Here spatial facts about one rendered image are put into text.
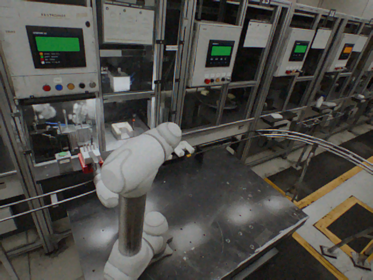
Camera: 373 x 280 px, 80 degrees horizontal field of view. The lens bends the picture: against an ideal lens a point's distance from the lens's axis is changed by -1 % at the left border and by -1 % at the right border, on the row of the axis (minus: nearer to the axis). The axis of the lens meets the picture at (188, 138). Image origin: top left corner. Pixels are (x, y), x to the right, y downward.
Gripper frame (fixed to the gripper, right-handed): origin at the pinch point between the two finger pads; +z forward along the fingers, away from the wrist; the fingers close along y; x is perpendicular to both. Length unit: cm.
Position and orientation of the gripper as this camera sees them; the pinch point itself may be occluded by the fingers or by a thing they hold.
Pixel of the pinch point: (91, 157)
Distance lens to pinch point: 156.1
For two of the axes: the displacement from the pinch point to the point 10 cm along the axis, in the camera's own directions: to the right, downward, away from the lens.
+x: -8.3, 2.0, -5.2
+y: 1.3, -8.4, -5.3
